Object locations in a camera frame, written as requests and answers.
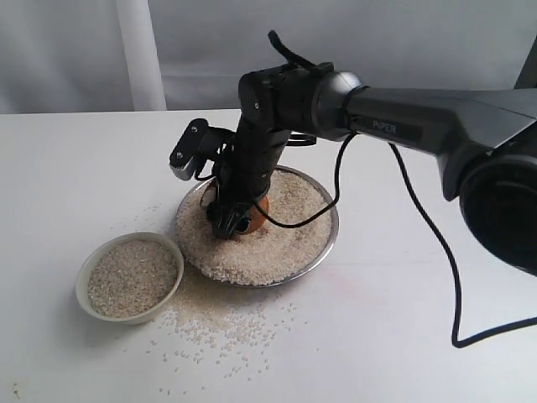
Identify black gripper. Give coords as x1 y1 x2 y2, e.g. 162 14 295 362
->
207 117 289 239

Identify brown wooden cup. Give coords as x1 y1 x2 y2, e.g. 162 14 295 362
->
199 180 266 238

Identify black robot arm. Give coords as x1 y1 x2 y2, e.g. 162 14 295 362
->
210 66 536 274

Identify rice on steel plate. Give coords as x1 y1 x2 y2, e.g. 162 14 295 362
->
175 170 334 286

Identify rice in white bowl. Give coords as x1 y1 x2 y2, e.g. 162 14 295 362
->
87 240 178 318

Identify spilled rice grains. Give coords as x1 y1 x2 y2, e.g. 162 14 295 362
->
111 203 320 395

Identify white ceramic bowl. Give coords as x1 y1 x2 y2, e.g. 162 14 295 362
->
75 232 184 325

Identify round steel plate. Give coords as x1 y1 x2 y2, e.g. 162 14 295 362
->
174 165 340 289

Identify white backdrop curtain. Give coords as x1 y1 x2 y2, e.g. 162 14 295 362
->
1 1 536 113

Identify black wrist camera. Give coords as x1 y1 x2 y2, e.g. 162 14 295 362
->
169 118 235 181

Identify black cable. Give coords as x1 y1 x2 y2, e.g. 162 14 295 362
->
251 29 537 348

